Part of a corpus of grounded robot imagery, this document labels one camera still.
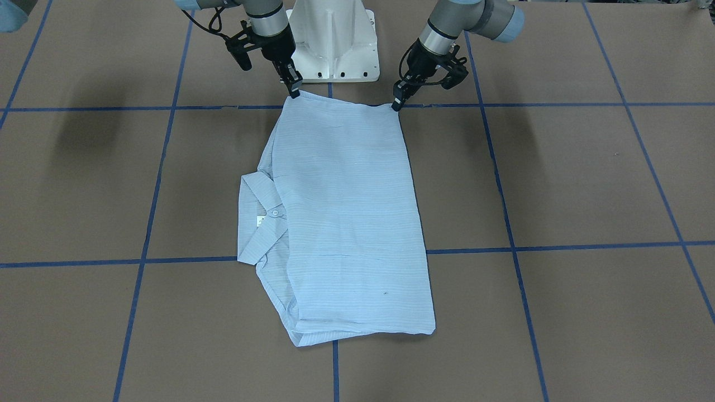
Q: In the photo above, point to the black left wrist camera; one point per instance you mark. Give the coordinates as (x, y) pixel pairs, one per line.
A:
(454, 66)

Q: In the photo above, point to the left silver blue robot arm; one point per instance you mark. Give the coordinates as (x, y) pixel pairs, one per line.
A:
(498, 21)

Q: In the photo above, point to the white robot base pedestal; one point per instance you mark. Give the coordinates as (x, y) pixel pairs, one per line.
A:
(336, 42)

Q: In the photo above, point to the light blue button-up shirt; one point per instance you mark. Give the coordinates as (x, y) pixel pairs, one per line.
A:
(331, 224)

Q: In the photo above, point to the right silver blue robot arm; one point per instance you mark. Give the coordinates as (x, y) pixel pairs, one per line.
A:
(266, 29)

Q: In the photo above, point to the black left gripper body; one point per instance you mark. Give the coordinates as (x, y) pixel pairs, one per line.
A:
(423, 66)

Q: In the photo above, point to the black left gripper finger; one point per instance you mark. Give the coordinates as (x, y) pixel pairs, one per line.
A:
(402, 92)

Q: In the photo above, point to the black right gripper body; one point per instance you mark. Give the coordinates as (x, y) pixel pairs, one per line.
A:
(277, 49)

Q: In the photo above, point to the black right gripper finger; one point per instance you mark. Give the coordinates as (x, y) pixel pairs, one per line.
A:
(291, 78)

